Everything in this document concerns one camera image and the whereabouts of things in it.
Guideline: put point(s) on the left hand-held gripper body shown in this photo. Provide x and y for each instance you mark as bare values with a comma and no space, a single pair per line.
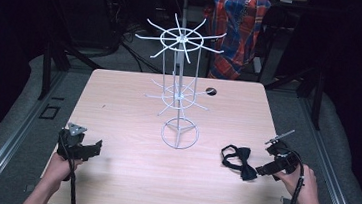
70,142

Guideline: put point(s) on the black bow tie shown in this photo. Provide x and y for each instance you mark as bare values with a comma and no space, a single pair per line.
243,161

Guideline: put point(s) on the black metal frame stand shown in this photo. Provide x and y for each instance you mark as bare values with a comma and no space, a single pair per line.
317,95
49,66

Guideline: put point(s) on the person's left hand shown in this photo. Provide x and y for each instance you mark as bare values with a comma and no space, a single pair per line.
58,169

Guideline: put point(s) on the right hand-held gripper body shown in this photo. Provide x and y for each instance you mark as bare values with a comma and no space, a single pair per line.
283,159

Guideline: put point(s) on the red blue plaid cloth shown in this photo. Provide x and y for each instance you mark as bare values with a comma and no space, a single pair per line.
239,30

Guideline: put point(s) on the person's right hand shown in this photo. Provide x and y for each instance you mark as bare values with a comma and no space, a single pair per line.
304,187

